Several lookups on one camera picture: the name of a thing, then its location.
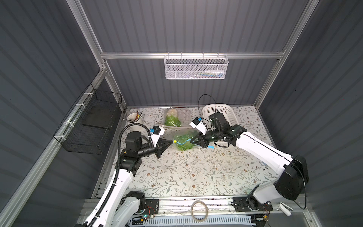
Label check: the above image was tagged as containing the white plastic perforated basket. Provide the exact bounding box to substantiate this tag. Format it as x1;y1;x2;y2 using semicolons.
202;104;247;146

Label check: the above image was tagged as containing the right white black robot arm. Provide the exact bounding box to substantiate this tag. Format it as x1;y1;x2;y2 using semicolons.
190;112;309;211

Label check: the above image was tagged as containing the white wire wall basket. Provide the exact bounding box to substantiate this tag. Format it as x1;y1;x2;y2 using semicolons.
164;55;229;80

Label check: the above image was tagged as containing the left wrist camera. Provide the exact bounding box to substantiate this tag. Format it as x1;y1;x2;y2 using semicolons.
150;125;165;147

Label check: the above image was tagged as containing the white clip on rail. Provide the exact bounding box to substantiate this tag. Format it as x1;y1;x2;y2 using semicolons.
278;202;293;217

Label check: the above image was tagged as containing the white pen holder cup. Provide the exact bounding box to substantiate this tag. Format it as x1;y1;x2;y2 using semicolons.
125;112;144;132

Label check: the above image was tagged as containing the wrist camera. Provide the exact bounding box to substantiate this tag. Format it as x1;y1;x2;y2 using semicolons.
150;125;165;147
190;117;207;135

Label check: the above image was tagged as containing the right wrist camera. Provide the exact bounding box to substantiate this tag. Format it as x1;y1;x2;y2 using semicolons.
190;117;207;135

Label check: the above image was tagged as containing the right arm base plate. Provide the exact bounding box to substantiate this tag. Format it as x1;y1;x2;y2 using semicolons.
231;196;273;212

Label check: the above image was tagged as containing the chinese cabbage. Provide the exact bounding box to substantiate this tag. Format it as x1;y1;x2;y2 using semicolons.
174;133;196;151
164;108;182;127

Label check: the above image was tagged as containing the beige tape ring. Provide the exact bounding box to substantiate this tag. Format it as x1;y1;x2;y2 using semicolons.
190;200;209;222

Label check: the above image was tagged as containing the clear zip-top bag blue seal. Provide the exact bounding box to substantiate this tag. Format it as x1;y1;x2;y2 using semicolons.
168;128;199;151

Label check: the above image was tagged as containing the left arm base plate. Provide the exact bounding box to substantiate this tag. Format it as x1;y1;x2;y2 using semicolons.
121;198;160;216

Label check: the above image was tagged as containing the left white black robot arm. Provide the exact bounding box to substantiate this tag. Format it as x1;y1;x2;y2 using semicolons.
75;131;174;227

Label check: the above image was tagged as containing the clear zip-top bag white seal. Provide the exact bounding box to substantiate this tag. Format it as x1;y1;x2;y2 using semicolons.
161;107;199;129

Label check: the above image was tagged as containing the black wire side basket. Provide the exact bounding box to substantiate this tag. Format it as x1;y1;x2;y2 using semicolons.
54;87;123;155

